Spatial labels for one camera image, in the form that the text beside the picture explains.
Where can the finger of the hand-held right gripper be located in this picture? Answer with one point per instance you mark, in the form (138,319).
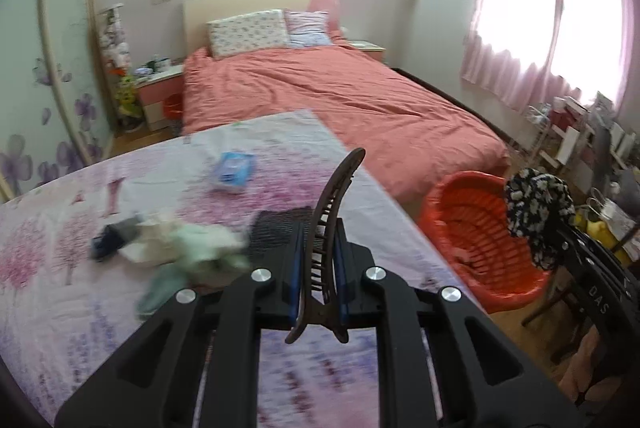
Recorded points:
(595,258)
(597,308)

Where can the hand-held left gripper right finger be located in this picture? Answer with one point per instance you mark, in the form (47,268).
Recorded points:
(342,278)

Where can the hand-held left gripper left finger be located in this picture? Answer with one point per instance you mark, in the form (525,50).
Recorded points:
(294,278)

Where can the brown hair claw clip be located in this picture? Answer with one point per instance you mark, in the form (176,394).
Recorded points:
(325,208)

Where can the black floral scrunchie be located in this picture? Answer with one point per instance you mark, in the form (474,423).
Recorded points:
(535,208)

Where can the light green cloth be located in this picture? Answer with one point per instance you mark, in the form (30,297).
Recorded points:
(200,258)

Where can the orange plastic basket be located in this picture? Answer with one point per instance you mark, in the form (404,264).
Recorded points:
(475,238)

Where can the person's right hand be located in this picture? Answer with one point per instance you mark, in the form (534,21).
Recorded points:
(585,368)

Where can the yellow bag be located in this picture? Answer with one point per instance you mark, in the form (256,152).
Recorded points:
(597,230)

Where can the black mesh item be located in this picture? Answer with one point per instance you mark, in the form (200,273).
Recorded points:
(270,233)

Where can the blue tissue pack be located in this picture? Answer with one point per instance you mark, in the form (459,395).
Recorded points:
(232,170)

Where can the white crumpled tissue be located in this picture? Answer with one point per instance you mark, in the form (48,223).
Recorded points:
(150,240)

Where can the bed with salmon duvet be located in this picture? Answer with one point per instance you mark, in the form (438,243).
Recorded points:
(325,107)

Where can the dark grey cloth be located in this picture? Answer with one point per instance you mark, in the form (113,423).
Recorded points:
(112,240)

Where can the small red bin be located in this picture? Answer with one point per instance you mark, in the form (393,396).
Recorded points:
(172,107)

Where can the floral purple pink tablecloth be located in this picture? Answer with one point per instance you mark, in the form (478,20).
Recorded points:
(75,308)

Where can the pink curtain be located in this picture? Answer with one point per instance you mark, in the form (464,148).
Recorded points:
(500,57)

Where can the pink nightstand with clutter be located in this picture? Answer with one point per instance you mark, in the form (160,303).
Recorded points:
(157,100)

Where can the yellow green plush toy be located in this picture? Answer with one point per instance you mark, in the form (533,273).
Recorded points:
(126,97)

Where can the pink striped pillow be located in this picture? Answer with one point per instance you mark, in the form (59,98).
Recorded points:
(307,30)

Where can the white floral pillow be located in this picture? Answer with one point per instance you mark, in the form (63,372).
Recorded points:
(245,32)

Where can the white mug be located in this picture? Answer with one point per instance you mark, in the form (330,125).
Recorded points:
(160,63)

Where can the cream and pink headboard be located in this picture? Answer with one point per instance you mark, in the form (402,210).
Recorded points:
(240,5)

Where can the hanging plush toys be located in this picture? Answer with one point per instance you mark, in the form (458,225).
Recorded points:
(115,40)

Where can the flower print sliding wardrobe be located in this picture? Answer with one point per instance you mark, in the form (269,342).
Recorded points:
(65,57)

